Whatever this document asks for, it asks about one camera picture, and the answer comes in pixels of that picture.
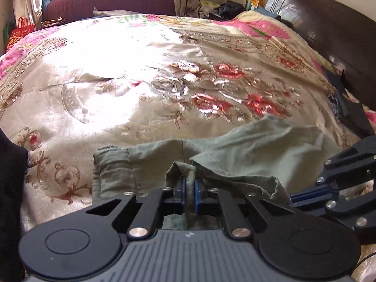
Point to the blue pillow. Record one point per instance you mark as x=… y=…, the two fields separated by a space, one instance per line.
x=273 y=14

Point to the black clothes pile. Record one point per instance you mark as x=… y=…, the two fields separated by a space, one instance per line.
x=229 y=10

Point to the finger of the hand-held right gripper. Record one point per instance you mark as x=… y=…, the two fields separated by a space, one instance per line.
x=346 y=208
x=349 y=164

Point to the green bag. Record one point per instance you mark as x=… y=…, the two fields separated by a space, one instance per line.
x=6 y=36

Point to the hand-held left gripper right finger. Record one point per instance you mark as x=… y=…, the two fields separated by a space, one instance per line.
x=197 y=192

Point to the olive green pants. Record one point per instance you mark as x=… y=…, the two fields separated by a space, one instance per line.
x=235 y=152

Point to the red shopping bag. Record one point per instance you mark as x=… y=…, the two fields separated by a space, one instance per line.
x=21 y=33

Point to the grey pillow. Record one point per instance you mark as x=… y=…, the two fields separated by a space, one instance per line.
x=117 y=11

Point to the pale plastic bag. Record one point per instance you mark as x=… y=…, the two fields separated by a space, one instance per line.
x=209 y=4

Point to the dark blue cloth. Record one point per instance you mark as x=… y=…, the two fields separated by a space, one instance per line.
x=352 y=111

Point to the dark wooden headboard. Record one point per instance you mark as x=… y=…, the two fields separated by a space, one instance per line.
x=329 y=29

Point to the beige floral satin bedspread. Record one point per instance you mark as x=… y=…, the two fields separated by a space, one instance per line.
x=132 y=73

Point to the person's black clothing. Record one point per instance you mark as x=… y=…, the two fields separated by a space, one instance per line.
x=10 y=196

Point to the white plastic basket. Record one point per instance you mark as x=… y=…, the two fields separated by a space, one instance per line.
x=204 y=14

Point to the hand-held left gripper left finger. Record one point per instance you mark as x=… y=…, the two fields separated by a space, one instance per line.
x=182 y=189

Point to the maroon sofa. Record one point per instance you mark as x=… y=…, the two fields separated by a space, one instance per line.
x=117 y=1

